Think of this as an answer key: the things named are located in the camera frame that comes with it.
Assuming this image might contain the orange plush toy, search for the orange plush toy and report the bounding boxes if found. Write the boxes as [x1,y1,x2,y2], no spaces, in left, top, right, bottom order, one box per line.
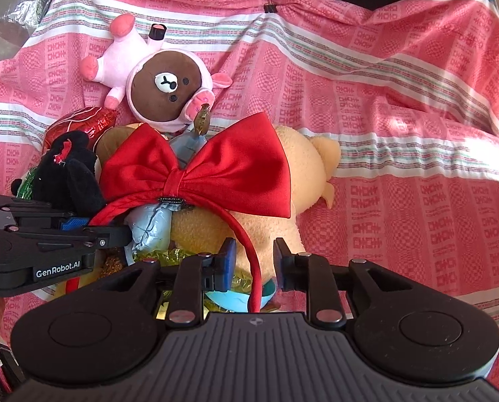
[89,114,341,283]

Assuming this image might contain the Minnie Mouse plush toy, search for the Minnie Mouse plush toy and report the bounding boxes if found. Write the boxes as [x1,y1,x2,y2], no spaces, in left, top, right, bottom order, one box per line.
[10,130,106,219]

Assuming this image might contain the brown bear pink suit plush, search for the brown bear pink suit plush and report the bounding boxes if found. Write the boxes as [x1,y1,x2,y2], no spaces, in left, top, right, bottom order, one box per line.
[79,13,232,133]

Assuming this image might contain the pink striped cloth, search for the pink striped cloth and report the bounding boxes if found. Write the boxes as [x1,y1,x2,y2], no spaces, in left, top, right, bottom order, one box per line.
[0,0,499,388]

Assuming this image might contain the red foil balloon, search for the red foil balloon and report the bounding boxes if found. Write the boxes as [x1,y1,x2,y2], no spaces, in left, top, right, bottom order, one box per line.
[42,106,118,152]

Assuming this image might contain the foil character balloon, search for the foil character balloon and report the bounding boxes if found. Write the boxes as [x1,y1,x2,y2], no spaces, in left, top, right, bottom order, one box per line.
[123,103,276,312]

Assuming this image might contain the red bow headband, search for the red bow headband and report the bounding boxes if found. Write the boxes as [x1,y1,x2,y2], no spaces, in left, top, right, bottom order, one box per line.
[88,112,293,314]

